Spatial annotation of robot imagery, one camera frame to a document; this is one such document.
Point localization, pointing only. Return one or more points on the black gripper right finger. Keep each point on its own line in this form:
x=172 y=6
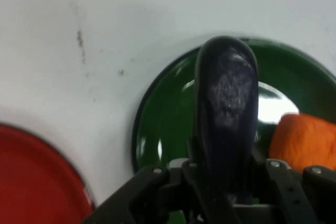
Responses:
x=294 y=190

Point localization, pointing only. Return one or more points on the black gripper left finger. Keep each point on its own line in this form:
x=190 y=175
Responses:
x=147 y=195

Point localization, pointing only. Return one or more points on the purple eggplant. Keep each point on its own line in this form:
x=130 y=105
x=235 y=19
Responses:
x=227 y=119

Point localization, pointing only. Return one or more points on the orange carrot chunk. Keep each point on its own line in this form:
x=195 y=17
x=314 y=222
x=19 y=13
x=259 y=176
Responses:
x=304 y=140

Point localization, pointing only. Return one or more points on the green plate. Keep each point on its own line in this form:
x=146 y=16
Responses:
x=168 y=119

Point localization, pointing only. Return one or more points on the red plate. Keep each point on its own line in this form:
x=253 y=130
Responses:
x=36 y=179

